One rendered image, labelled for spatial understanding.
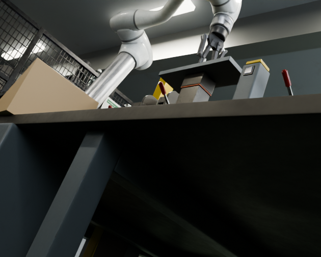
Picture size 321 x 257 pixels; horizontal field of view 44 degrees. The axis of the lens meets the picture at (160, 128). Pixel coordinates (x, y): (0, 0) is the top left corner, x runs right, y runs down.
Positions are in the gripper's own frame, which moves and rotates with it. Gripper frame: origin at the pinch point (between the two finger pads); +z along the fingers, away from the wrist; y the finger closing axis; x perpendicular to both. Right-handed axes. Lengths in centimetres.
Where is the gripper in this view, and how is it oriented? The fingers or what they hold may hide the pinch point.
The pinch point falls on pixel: (204, 69)
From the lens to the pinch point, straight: 164.8
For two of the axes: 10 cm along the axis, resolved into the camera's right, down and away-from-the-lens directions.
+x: -5.1, 1.7, 8.5
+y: 7.9, 4.9, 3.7
